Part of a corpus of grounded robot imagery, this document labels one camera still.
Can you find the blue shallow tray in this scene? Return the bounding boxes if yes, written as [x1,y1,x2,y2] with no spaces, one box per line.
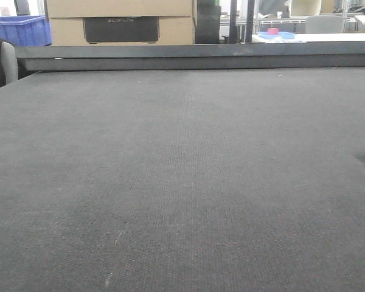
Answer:
[258,31,295,40]

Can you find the white background table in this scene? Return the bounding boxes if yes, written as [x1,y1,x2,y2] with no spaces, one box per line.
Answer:
[252,33,365,43]

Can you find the blue plastic crate background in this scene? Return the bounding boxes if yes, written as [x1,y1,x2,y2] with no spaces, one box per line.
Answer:
[0,15,52,46]

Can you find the black conveyor side rail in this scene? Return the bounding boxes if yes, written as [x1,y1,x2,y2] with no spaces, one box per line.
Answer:
[15,41,365,71]

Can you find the large cardboard box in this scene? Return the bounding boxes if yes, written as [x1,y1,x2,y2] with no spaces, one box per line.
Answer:
[46,1,196,46]

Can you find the black vertical post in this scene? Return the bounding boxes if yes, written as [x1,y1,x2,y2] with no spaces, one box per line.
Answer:
[245,0,255,43]

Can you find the pink tape roll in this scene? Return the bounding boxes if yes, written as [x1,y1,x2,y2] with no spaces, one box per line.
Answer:
[268,28,279,35]

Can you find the black stacked cylinder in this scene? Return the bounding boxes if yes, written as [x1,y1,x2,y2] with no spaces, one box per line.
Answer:
[195,0,221,44]

